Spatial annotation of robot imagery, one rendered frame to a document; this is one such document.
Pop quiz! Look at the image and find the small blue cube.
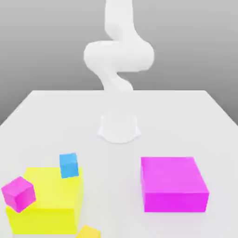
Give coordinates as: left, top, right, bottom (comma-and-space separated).
59, 152, 79, 179

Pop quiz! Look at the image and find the large magenta box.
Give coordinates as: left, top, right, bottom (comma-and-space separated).
140, 156, 210, 213

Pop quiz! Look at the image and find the large yellow box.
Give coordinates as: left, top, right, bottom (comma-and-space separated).
5, 166, 84, 235

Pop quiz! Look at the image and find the small yellow cube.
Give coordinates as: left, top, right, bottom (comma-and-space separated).
75, 225, 101, 238

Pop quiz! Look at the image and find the small magenta cube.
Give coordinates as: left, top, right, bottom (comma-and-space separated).
0, 176, 37, 213

